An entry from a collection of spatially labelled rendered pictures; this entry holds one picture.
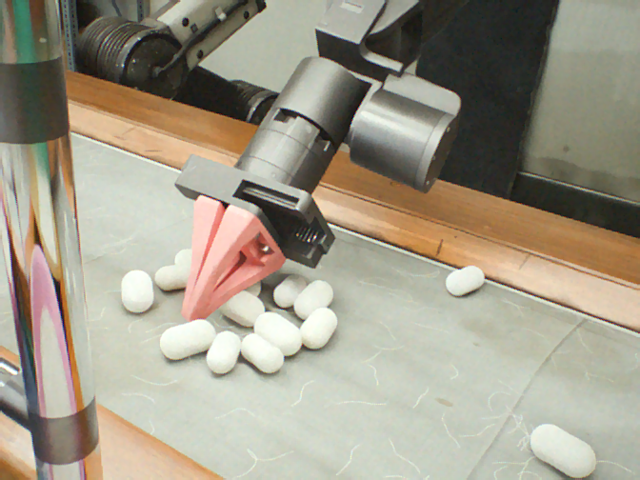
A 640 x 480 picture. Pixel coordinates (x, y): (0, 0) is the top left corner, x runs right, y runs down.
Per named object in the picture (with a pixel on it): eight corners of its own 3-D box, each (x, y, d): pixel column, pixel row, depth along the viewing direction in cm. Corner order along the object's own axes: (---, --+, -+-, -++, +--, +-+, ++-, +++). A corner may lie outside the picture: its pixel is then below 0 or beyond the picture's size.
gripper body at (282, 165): (296, 217, 43) (350, 123, 45) (173, 173, 47) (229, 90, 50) (325, 263, 48) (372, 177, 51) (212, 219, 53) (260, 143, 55)
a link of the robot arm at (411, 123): (355, 50, 59) (350, -28, 51) (484, 96, 55) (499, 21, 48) (287, 162, 55) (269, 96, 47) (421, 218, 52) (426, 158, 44)
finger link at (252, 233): (193, 314, 42) (270, 187, 44) (110, 274, 45) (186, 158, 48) (236, 351, 47) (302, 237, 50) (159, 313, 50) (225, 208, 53)
